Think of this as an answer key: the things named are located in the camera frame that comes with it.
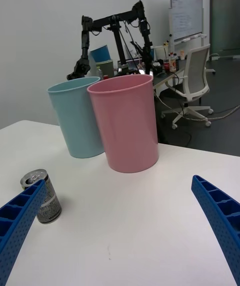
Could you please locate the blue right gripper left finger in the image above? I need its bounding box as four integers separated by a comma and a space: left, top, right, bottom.
0, 179, 48, 286

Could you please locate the pale blue plastic bin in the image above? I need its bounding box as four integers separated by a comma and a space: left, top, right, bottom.
46, 76, 106, 159

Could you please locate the bottle with red label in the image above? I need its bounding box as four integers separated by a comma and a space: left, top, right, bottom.
168, 52, 177, 72

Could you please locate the pink plastic bin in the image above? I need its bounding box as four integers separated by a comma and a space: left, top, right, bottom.
86, 73, 160, 174

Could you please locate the whiteboard on stand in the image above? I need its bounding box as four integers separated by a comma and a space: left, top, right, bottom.
168, 0, 208, 44

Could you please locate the dark desk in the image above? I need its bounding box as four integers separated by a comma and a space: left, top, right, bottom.
113, 57, 191, 92

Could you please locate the silver and black drink can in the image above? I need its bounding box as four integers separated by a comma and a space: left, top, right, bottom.
19, 168, 63, 224

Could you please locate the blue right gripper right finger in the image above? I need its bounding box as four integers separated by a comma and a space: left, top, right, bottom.
191, 175, 240, 286

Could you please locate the beige floor cable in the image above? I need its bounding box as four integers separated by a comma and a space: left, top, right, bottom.
154, 90, 240, 122

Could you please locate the grey-green plastic bin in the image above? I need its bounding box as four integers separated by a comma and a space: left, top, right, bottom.
95, 59, 115, 79

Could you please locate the black tripod rig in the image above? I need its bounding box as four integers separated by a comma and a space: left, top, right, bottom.
66, 0, 155, 81

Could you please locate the white office chair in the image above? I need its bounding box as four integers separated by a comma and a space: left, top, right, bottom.
161, 43, 215, 130

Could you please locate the white cup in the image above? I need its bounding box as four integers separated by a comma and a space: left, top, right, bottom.
153, 45, 166, 61

